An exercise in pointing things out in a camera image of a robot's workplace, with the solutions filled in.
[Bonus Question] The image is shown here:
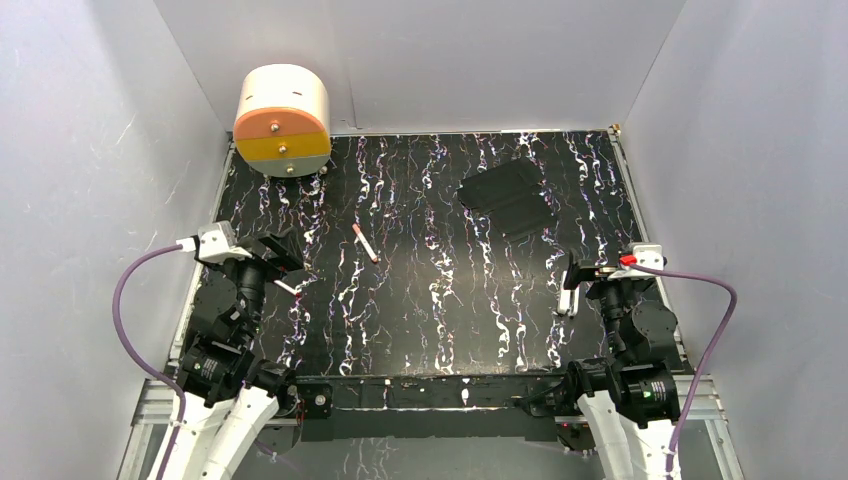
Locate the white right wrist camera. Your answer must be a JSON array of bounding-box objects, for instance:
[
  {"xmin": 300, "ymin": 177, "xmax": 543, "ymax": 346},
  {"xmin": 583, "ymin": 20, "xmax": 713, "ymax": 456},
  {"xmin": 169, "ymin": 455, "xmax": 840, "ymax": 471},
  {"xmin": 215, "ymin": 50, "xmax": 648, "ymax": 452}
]
[{"xmin": 619, "ymin": 242, "xmax": 666, "ymax": 270}]

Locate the aluminium front rail frame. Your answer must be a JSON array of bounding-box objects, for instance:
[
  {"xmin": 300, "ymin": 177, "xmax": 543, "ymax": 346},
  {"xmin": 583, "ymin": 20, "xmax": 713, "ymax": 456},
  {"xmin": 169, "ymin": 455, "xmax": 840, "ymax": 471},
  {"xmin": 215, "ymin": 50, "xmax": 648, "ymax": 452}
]
[{"xmin": 115, "ymin": 374, "xmax": 747, "ymax": 480}]

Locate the round cream drawer cabinet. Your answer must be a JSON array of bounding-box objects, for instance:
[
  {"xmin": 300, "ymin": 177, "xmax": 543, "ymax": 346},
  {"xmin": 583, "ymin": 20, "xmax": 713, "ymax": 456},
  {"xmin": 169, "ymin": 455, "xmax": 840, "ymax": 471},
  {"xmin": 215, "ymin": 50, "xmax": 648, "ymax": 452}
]
[{"xmin": 233, "ymin": 64, "xmax": 332, "ymax": 178}]

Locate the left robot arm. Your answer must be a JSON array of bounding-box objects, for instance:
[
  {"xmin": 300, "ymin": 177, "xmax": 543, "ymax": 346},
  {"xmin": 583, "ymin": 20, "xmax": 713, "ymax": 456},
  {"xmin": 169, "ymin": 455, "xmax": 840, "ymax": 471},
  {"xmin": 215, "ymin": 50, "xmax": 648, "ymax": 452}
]
[{"xmin": 148, "ymin": 221, "xmax": 304, "ymax": 479}]

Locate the pink white marker pen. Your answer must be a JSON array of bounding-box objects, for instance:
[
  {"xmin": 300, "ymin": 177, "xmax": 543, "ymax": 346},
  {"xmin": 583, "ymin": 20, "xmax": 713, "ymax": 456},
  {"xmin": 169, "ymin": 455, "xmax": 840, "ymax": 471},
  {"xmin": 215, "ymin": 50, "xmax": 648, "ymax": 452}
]
[{"xmin": 352, "ymin": 223, "xmax": 379, "ymax": 264}]

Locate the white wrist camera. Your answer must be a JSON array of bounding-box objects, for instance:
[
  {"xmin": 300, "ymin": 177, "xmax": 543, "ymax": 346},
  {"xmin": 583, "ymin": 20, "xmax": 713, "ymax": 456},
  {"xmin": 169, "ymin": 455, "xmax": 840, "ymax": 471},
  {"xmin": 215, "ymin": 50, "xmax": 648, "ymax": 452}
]
[
  {"xmin": 195, "ymin": 221, "xmax": 251, "ymax": 264},
  {"xmin": 619, "ymin": 242, "xmax": 666, "ymax": 270}
]

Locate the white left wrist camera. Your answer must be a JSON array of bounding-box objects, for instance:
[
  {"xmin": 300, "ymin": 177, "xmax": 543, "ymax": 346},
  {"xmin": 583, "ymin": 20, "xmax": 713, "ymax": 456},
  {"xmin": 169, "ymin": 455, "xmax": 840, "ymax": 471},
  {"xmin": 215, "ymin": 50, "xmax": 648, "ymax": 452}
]
[{"xmin": 195, "ymin": 221, "xmax": 251, "ymax": 264}]

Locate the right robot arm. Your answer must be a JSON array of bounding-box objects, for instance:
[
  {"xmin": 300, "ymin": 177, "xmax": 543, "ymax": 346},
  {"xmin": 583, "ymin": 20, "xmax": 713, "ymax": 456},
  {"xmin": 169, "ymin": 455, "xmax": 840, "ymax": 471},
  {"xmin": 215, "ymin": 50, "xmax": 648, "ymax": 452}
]
[{"xmin": 559, "ymin": 244, "xmax": 682, "ymax": 479}]

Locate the small red-capped white pen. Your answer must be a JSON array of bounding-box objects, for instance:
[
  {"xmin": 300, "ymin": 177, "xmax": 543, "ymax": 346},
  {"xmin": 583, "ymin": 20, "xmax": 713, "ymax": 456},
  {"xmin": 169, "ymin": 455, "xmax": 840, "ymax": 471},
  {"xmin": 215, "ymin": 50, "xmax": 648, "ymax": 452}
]
[{"xmin": 273, "ymin": 280, "xmax": 301, "ymax": 298}]

